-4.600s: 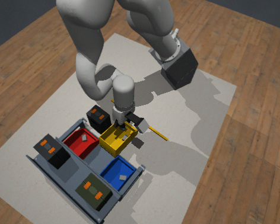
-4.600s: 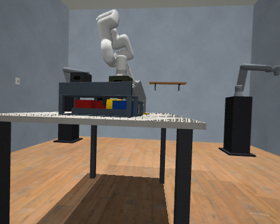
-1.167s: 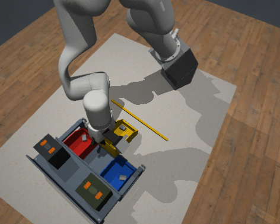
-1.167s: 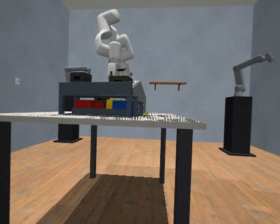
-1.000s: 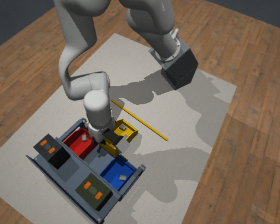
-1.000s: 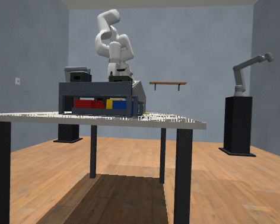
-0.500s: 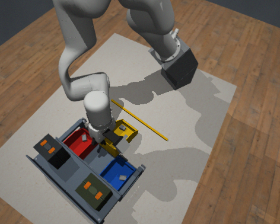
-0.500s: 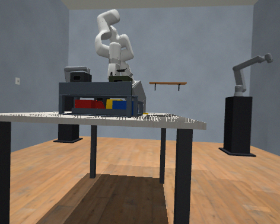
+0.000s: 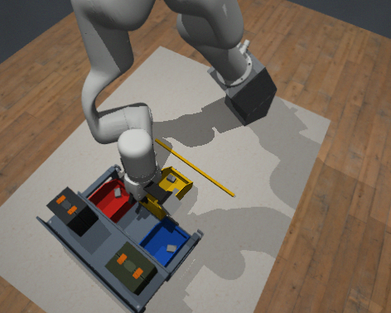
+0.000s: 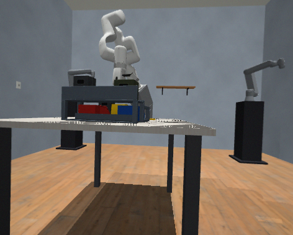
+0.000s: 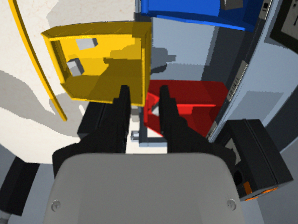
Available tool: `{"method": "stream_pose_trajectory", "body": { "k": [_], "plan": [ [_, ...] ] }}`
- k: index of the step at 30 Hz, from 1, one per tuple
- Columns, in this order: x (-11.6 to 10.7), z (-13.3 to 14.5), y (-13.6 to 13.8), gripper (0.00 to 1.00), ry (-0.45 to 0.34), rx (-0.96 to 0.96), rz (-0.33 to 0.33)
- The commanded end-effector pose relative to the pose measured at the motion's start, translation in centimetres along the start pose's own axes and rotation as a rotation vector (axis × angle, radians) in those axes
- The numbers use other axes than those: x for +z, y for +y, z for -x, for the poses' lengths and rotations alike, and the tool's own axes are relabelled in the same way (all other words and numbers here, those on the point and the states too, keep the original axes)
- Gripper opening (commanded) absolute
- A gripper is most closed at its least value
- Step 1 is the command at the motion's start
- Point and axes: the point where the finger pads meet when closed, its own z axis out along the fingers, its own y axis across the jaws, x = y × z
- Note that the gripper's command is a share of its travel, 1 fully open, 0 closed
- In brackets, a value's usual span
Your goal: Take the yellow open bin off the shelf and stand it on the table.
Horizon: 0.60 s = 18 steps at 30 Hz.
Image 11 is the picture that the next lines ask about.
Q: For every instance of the yellow bar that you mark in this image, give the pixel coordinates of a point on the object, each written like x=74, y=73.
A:
x=24, y=35

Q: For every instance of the yellow bin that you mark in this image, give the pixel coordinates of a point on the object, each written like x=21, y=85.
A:
x=122, y=57

